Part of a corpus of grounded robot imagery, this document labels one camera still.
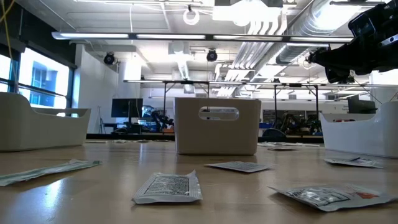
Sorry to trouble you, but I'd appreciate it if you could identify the dark office chair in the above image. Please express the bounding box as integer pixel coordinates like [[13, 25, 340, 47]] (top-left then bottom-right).
[[262, 128, 287, 143]]

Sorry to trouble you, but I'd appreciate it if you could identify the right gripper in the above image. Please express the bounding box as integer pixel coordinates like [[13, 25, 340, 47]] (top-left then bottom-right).
[[307, 0, 398, 84]]

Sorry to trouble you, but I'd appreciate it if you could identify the long ceiling light bar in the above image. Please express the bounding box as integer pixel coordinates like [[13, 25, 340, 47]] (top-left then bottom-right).
[[51, 30, 355, 43]]

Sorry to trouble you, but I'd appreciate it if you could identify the silver air duct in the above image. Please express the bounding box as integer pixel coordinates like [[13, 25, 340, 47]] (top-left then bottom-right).
[[275, 0, 355, 65]]

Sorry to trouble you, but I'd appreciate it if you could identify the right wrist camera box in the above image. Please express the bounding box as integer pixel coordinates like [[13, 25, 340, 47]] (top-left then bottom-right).
[[348, 12, 376, 38]]

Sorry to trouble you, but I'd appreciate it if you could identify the light grey plastic bin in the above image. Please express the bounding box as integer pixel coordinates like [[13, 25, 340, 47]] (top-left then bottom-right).
[[0, 91, 92, 152], [174, 97, 262, 156]]

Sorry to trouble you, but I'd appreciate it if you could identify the yellow hanging cable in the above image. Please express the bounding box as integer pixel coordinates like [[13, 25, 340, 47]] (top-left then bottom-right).
[[0, 0, 16, 94]]

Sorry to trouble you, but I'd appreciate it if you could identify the white plastic bin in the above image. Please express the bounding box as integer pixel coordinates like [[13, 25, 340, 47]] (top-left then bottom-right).
[[319, 101, 398, 159]]

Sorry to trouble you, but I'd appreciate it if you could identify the background black rig frame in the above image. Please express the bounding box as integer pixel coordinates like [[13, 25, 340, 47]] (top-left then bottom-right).
[[123, 79, 321, 125]]

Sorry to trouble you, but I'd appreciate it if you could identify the window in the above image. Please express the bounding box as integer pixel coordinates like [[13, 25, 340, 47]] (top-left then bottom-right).
[[0, 46, 75, 110]]

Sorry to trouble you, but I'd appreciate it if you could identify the white cable ring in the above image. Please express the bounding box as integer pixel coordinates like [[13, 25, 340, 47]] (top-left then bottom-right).
[[182, 7, 200, 26]]

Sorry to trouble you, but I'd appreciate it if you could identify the white packet with red mark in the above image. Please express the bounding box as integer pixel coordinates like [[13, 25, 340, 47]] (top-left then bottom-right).
[[267, 183, 398, 213]]

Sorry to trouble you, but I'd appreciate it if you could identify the black monitor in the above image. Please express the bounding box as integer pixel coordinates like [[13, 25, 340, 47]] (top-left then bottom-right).
[[111, 98, 144, 118], [347, 95, 377, 114]]

